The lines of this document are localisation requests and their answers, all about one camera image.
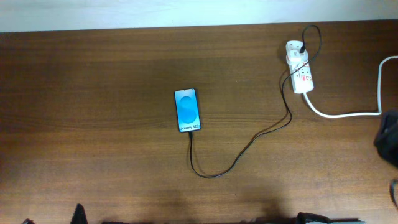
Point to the white power strip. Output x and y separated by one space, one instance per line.
301 75

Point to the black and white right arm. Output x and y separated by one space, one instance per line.
386 138

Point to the blue Samsung Galaxy smartphone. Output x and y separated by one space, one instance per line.
188 116

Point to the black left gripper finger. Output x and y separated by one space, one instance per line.
79 216
28 221

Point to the white USB wall charger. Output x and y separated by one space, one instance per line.
294 57

